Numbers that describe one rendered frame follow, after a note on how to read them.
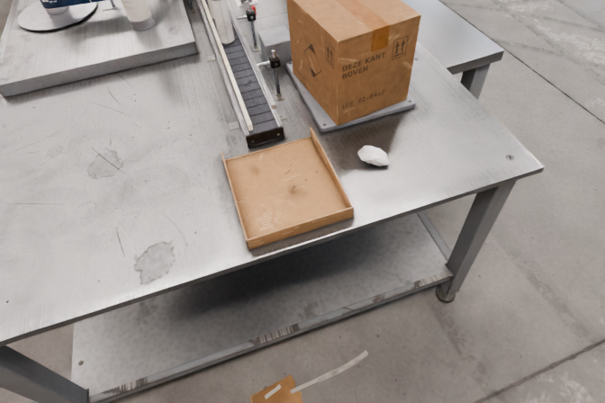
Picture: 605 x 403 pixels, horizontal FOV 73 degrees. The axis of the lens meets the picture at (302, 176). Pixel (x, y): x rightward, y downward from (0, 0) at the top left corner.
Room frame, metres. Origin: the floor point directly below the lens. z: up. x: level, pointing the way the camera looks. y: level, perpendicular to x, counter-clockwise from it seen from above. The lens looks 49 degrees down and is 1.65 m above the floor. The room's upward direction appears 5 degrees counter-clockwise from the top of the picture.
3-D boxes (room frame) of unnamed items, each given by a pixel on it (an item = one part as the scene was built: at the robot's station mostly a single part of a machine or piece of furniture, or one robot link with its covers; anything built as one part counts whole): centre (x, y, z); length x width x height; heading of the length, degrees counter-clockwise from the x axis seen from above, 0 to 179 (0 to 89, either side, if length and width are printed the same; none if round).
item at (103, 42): (1.65, 0.76, 0.86); 0.80 x 0.67 x 0.05; 15
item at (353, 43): (1.05, -0.17, 0.99); 0.30 x 0.24 x 0.27; 22
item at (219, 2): (1.32, 0.22, 0.98); 0.05 x 0.05 x 0.20
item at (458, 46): (1.49, -0.17, 0.81); 0.90 x 0.90 x 0.04; 17
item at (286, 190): (0.67, 0.05, 0.85); 0.30 x 0.26 x 0.04; 15
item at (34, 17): (1.65, 0.93, 0.89); 0.31 x 0.31 x 0.01
